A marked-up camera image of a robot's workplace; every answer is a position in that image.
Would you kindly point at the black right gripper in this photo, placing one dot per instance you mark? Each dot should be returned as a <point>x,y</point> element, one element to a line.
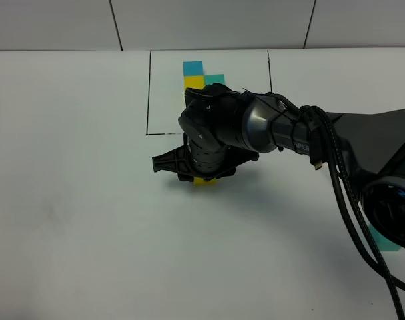
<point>189,161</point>

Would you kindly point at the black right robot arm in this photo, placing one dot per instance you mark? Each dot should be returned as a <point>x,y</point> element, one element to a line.
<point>223,129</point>

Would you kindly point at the yellow template block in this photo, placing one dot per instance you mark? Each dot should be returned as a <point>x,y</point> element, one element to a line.
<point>193,85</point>

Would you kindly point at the green template block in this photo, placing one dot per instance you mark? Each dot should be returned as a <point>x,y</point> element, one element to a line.
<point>214,78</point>

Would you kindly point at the blue template block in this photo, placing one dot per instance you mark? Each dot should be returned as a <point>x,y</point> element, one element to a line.
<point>193,68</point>

